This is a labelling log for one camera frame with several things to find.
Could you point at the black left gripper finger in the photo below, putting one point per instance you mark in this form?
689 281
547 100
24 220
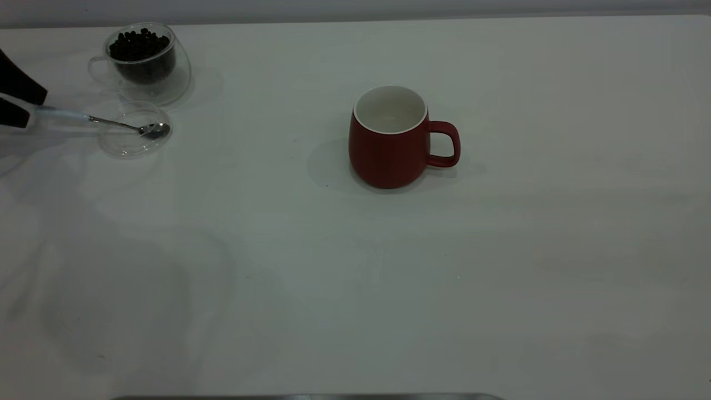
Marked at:
11 115
16 83

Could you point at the small clear glass dish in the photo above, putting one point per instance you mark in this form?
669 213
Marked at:
128 149

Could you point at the red ceramic mug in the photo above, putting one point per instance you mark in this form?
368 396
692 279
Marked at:
389 161

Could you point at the dark coffee beans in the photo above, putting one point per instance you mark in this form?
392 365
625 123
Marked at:
139 50

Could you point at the clear glass cup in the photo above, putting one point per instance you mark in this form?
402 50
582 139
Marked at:
179 75

